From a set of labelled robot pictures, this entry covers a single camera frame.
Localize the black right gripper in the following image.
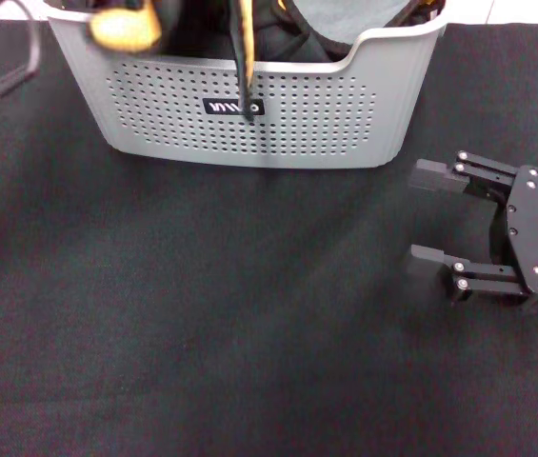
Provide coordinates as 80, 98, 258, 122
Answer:
404, 149, 538, 307

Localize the grey yellow towel black trim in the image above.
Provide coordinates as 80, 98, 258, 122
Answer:
86, 0, 259, 122

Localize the grey perforated storage box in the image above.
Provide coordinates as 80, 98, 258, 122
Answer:
42, 0, 448, 170

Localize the dark crumpled towel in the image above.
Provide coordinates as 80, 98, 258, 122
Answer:
153, 0, 347, 64

